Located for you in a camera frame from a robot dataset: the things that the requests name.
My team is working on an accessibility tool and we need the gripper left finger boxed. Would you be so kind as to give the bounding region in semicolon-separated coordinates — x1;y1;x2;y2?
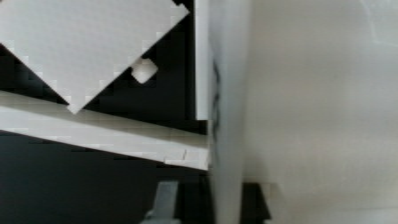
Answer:
141;181;182;224

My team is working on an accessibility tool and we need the white upside-down drawer with knob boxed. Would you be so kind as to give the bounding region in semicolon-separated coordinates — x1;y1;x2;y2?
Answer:
0;0;189;112

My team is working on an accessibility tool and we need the white front fence rail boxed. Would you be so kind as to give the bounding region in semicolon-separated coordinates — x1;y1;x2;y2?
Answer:
0;91;210;170

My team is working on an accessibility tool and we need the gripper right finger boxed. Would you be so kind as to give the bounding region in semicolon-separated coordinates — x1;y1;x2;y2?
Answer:
241;183;273;224

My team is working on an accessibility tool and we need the white drawer cabinet box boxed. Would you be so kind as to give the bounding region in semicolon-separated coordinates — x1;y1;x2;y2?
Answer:
198;0;398;224

